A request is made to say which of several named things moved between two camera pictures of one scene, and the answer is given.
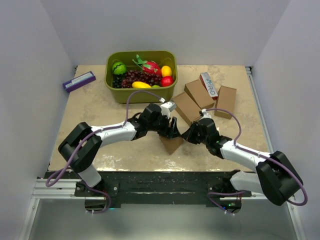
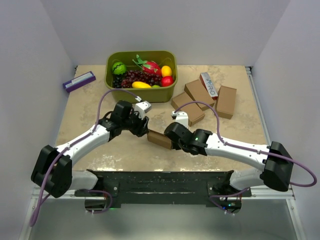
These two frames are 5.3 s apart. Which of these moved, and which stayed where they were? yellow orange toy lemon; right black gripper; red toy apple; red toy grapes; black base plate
Moved: right black gripper
Stayed: yellow orange toy lemon; red toy grapes; red toy apple; black base plate
